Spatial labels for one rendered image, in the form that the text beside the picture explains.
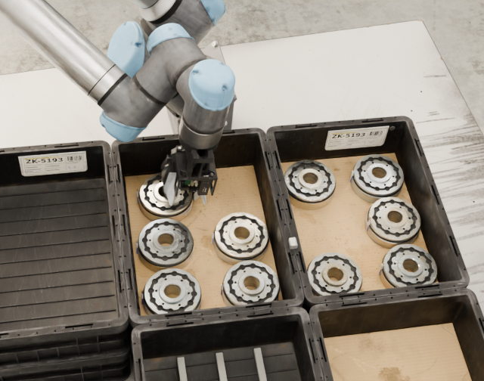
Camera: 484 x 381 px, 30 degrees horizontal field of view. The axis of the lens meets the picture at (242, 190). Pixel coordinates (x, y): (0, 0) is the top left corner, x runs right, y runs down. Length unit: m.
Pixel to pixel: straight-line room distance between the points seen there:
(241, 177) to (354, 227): 0.25
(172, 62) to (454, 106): 0.89
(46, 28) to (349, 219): 0.68
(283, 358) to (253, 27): 1.90
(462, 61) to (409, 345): 1.85
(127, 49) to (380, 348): 0.75
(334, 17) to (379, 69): 1.18
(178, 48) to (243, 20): 1.82
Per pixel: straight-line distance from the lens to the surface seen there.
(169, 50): 1.55
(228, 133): 1.76
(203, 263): 1.70
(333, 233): 1.76
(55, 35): 1.60
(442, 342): 1.69
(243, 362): 1.61
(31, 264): 1.72
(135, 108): 1.58
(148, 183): 1.77
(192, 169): 1.59
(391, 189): 1.81
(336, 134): 1.82
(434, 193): 1.76
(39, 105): 2.12
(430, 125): 2.16
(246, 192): 1.80
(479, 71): 3.36
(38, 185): 1.82
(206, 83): 1.46
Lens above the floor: 2.27
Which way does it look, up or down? 53 degrees down
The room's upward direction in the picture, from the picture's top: 7 degrees clockwise
